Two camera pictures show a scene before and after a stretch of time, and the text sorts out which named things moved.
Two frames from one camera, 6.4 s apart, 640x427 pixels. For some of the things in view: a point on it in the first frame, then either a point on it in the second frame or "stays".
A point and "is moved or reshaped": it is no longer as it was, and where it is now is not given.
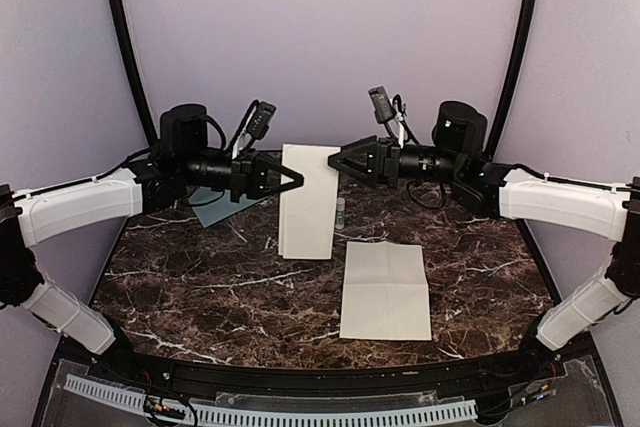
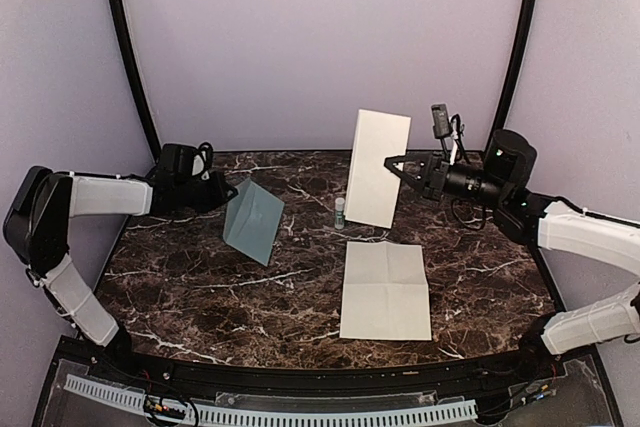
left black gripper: (248, 175) -> (220, 193)
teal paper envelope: (212, 205) is moved or reshaped
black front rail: (434, 372) stays
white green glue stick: (340, 213) stays
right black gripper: (382, 163) -> (433, 190)
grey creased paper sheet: (385, 292) stays
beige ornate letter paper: (308, 211) -> (373, 186)
